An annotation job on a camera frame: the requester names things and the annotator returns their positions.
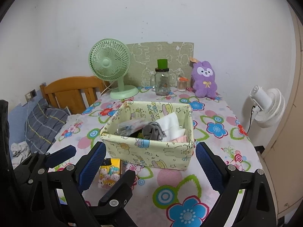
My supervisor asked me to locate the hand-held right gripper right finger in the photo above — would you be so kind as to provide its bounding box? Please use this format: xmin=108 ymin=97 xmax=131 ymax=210
xmin=195 ymin=142 xmax=276 ymax=221

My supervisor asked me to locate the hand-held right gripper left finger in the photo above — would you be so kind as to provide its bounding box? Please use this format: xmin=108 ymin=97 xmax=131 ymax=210
xmin=30 ymin=142 xmax=106 ymax=219

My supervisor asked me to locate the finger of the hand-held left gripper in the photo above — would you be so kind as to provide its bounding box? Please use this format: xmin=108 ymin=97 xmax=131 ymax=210
xmin=45 ymin=145 xmax=77 ymax=169
xmin=98 ymin=170 xmax=136 ymax=214

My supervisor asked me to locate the pink cloth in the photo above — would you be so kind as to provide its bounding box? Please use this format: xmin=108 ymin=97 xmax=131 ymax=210
xmin=170 ymin=135 xmax=190 ymax=143

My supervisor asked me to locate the cartoon print fabric box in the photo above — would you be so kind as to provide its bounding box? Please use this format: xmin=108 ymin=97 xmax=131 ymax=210
xmin=99 ymin=100 xmax=195 ymax=171

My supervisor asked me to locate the clear plastic packet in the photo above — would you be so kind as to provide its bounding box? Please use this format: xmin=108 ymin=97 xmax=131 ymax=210
xmin=117 ymin=119 xmax=148 ymax=137

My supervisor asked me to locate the white cloth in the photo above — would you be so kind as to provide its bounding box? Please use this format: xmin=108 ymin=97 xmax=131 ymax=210
xmin=11 ymin=141 xmax=30 ymax=163
xmin=157 ymin=112 xmax=186 ymax=139

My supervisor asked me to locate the grey cloth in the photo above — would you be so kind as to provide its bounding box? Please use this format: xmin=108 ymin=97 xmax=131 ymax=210
xmin=141 ymin=121 xmax=167 ymax=142

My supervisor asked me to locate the white crumpled cloth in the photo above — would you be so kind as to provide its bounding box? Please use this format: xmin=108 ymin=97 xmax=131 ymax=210
xmin=11 ymin=141 xmax=30 ymax=163

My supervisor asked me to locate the grey plaid pillow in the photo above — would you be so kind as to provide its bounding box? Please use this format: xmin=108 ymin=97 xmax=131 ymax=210
xmin=26 ymin=99 xmax=70 ymax=153

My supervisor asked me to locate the purple plush rabbit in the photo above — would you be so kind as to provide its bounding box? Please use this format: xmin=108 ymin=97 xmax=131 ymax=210
xmin=191 ymin=57 xmax=218 ymax=99

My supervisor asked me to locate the small cup orange lid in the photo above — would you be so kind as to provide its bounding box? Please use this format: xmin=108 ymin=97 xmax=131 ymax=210
xmin=177 ymin=76 xmax=188 ymax=92

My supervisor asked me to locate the white standing fan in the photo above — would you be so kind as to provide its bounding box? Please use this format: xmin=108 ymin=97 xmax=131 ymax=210
xmin=250 ymin=85 xmax=286 ymax=128

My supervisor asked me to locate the glass mug jar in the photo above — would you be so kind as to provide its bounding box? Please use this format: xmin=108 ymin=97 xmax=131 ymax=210
xmin=150 ymin=67 xmax=171 ymax=96

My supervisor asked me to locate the green desk fan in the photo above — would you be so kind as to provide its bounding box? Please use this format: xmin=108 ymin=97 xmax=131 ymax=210
xmin=89 ymin=38 xmax=139 ymax=100

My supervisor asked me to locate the green cartoon print board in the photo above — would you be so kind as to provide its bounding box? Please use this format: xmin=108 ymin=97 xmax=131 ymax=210
xmin=125 ymin=42 xmax=194 ymax=88

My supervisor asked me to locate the white socket cable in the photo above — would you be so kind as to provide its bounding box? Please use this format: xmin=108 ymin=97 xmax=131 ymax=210
xmin=24 ymin=98 xmax=30 ymax=142

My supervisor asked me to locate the black fan cable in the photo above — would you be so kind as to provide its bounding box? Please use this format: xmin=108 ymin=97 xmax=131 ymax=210
xmin=247 ymin=105 xmax=255 ymax=133

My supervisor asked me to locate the cream fan cable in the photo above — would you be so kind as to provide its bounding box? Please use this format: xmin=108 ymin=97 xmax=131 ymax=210
xmin=102 ymin=82 xmax=116 ymax=97

